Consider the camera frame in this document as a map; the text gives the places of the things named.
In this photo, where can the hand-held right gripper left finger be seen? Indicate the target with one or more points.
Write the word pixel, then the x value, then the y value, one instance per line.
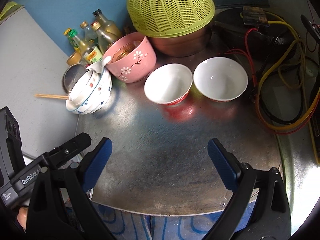
pixel 98 162

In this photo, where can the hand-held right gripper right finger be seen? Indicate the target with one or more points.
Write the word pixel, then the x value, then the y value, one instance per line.
pixel 222 162

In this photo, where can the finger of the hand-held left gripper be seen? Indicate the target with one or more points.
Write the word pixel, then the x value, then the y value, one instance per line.
pixel 72 145

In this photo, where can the white bowl red outside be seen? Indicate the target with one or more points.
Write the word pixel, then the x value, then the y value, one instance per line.
pixel 220 77
pixel 167 82

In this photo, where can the person's left hand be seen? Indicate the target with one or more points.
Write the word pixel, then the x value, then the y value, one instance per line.
pixel 22 216

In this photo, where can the wooden chopstick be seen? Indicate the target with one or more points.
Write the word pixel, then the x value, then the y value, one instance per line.
pixel 53 97
pixel 50 95

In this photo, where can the white bowl blue flower print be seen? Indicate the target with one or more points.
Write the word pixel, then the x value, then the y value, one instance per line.
pixel 97 97

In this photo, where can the round metal tin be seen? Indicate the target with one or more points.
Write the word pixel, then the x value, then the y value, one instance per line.
pixel 72 78

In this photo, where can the white ceramic spoon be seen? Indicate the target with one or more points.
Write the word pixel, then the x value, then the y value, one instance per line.
pixel 100 65

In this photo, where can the gold tin can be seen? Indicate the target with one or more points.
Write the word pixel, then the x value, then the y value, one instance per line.
pixel 73 58

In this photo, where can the green cap bottle yellow label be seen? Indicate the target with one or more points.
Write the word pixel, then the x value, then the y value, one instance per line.
pixel 86 50

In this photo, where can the pink bowl flower print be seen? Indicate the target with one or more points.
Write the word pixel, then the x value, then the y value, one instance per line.
pixel 135 67

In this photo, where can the clear glass cup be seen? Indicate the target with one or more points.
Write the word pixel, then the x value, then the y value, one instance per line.
pixel 125 52

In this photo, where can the small bottle yellow cap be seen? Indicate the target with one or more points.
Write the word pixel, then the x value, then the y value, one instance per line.
pixel 68 33

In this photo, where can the glass bottle copper cap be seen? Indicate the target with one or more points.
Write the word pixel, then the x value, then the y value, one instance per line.
pixel 102 36

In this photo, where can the glass bottle gold cap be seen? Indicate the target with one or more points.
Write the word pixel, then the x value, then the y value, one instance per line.
pixel 87 31

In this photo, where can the glass bottle dark cap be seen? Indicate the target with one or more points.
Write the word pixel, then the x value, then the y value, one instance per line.
pixel 106 23

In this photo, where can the metal pot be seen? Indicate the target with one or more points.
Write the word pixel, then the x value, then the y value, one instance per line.
pixel 180 43

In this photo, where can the lime green object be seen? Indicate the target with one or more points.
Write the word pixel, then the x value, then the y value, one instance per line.
pixel 10 8

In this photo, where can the dark brown box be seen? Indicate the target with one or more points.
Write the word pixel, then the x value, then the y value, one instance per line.
pixel 253 15

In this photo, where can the black clamp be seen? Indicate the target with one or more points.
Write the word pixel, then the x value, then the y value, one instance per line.
pixel 310 27

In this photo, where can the lime green basket cover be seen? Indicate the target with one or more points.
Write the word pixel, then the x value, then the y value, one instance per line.
pixel 170 7

